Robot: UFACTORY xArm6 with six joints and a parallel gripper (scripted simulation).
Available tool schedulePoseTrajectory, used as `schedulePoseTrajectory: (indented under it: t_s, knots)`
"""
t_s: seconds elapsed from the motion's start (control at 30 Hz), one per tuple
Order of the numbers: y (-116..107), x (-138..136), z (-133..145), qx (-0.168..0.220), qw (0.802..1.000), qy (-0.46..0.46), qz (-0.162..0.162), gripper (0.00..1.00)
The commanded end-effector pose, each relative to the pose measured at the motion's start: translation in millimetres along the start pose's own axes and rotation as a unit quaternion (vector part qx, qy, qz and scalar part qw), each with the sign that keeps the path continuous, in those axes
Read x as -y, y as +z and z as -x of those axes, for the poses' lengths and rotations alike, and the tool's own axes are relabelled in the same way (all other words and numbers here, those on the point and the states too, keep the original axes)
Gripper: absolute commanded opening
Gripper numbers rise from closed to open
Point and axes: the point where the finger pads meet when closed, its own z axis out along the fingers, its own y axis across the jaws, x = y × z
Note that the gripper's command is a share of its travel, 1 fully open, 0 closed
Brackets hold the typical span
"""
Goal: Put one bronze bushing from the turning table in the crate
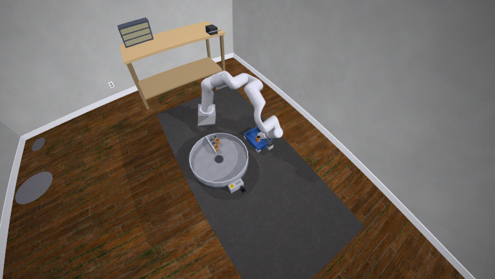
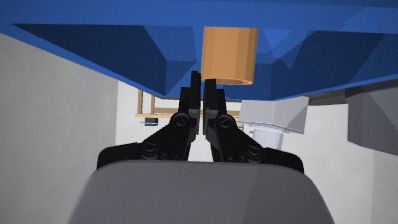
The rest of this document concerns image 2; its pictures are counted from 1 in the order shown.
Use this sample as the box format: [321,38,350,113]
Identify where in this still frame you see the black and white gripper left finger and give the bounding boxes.
[96,71,201,169]

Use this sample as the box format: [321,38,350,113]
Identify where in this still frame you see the bronze bushing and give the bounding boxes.
[200,27,258,85]

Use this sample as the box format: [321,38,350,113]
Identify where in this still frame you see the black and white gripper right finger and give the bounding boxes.
[203,79,304,173]

